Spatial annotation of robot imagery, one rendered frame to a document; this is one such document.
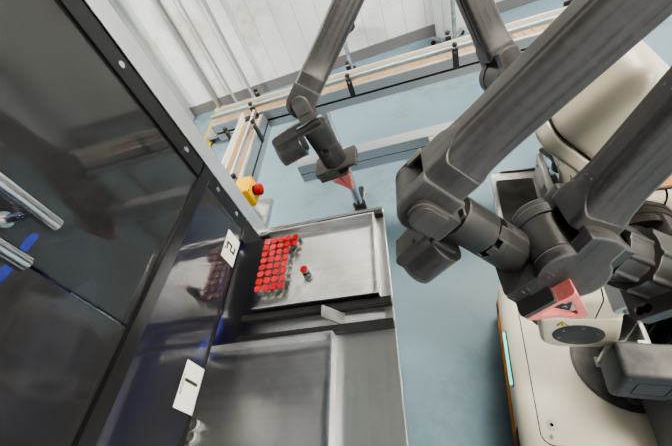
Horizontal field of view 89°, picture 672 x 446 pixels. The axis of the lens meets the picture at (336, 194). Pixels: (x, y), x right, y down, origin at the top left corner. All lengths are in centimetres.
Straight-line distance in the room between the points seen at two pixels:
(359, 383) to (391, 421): 9
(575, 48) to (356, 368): 70
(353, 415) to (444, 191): 56
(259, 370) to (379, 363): 29
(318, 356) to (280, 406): 13
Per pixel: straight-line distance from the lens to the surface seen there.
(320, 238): 105
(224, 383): 96
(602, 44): 37
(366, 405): 81
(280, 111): 171
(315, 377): 86
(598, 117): 54
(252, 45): 423
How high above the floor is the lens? 165
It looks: 41 degrees down
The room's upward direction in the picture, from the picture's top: 24 degrees counter-clockwise
